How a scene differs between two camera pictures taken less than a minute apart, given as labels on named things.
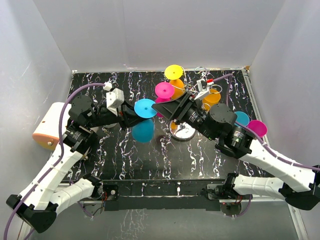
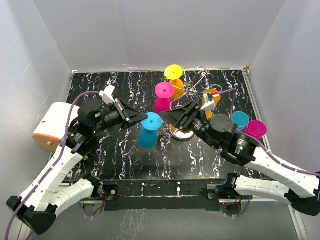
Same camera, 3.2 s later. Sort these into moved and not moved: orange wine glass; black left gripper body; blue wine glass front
Moved: blue wine glass front
Not moved: orange wine glass; black left gripper body
